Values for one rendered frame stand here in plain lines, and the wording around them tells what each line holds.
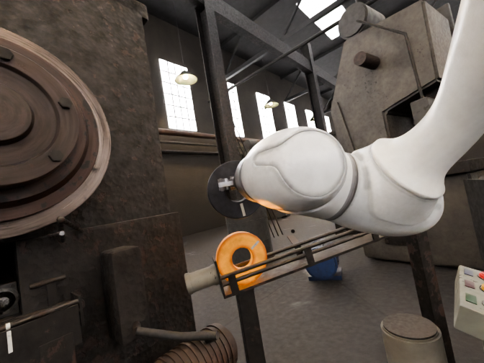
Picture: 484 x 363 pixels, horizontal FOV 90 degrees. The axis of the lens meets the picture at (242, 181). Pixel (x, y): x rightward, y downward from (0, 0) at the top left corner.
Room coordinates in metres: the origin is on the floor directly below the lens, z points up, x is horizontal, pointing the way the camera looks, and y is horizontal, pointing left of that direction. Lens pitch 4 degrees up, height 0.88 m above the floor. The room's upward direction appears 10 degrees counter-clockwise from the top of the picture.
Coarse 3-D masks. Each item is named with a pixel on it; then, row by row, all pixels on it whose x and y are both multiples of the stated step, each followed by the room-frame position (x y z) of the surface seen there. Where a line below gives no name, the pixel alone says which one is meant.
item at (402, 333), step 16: (384, 320) 0.63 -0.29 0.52; (400, 320) 0.62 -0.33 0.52; (416, 320) 0.61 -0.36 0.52; (384, 336) 0.61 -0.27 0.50; (400, 336) 0.57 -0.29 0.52; (416, 336) 0.55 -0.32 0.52; (432, 336) 0.55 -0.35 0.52; (400, 352) 0.57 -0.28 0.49; (416, 352) 0.55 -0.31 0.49; (432, 352) 0.54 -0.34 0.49
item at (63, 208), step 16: (0, 32) 0.51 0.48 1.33; (32, 48) 0.55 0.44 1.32; (64, 64) 0.59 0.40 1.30; (80, 80) 0.62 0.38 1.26; (96, 112) 0.64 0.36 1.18; (96, 160) 0.63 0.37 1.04; (96, 176) 0.62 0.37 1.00; (80, 192) 0.59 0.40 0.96; (48, 208) 0.55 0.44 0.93; (64, 208) 0.57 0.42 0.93; (0, 224) 0.49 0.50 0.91; (16, 224) 0.50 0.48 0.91; (32, 224) 0.52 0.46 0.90; (48, 224) 0.54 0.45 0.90
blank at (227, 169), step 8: (224, 168) 0.62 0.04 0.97; (232, 168) 0.63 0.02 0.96; (216, 176) 0.62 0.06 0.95; (224, 176) 0.62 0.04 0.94; (208, 184) 0.61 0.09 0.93; (216, 184) 0.62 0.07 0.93; (208, 192) 0.61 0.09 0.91; (216, 192) 0.62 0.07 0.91; (224, 192) 0.62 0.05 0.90; (216, 200) 0.62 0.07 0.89; (224, 200) 0.62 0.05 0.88; (240, 200) 0.66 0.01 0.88; (248, 200) 0.64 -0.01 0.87; (216, 208) 0.62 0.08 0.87; (224, 208) 0.62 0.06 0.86; (232, 208) 0.63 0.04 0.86; (240, 208) 0.63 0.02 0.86; (248, 208) 0.64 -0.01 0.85; (256, 208) 0.64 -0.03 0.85; (224, 216) 0.63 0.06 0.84; (232, 216) 0.63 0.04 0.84; (240, 216) 0.63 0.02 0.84
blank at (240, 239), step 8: (240, 232) 0.74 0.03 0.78; (224, 240) 0.73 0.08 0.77; (232, 240) 0.73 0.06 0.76; (240, 240) 0.73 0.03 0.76; (248, 240) 0.74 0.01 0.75; (256, 240) 0.74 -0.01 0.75; (224, 248) 0.72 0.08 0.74; (232, 248) 0.73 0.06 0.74; (248, 248) 0.74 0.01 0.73; (256, 248) 0.74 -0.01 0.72; (264, 248) 0.75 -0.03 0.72; (216, 256) 0.73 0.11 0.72; (224, 256) 0.72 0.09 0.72; (256, 256) 0.74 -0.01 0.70; (264, 256) 0.75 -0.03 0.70; (224, 264) 0.72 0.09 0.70; (232, 264) 0.73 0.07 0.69; (248, 264) 0.75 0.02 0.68; (224, 272) 0.72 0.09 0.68; (248, 272) 0.73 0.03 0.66; (248, 280) 0.73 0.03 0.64
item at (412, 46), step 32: (352, 32) 2.45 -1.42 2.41; (384, 32) 2.17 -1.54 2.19; (416, 32) 1.98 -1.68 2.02; (448, 32) 2.20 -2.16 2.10; (352, 64) 2.46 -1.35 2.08; (384, 64) 2.22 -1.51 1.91; (416, 64) 2.02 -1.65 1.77; (352, 96) 2.52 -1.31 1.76; (384, 96) 2.27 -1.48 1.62; (416, 96) 2.13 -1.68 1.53; (352, 128) 2.58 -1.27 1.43; (384, 128) 2.32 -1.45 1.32; (480, 160) 1.99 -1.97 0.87; (448, 192) 2.01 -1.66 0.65; (448, 224) 2.05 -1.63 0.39; (384, 256) 2.53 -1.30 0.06; (448, 256) 2.09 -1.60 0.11; (480, 256) 1.92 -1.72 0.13
